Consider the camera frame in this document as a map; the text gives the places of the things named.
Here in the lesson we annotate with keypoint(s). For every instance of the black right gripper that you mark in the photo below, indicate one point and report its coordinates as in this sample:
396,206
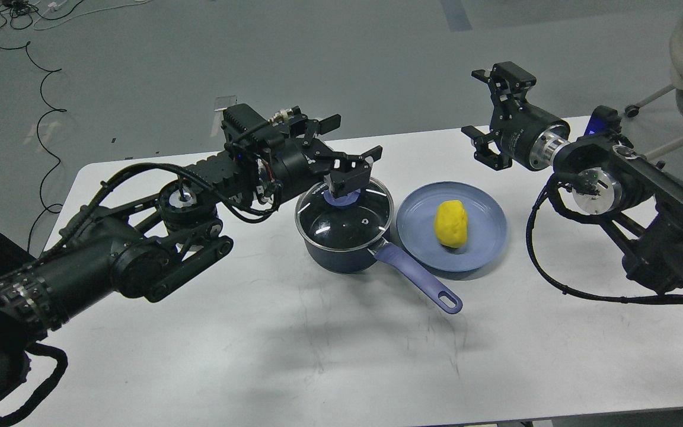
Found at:
524,132

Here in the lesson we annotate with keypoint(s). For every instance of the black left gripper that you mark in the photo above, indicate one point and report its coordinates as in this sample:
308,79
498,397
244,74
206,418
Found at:
288,144

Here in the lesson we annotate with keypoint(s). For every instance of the glass lid purple knob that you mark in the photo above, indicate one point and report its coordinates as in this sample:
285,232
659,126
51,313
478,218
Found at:
347,223

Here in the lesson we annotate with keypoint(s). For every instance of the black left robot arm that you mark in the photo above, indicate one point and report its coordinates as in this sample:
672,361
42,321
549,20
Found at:
151,228

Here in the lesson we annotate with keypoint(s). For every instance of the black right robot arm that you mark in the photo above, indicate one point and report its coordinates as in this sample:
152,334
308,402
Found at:
598,179

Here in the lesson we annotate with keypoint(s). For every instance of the yellow potato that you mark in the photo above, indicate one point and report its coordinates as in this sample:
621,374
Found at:
450,224

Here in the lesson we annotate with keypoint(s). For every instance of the blue plate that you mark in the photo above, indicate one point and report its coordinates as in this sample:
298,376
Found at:
487,229

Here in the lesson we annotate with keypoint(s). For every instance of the small clear floor plate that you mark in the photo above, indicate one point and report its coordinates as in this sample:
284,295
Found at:
223,102

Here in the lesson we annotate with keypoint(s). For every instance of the dark blue saucepan purple handle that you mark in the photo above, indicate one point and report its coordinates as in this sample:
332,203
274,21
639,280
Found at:
383,250

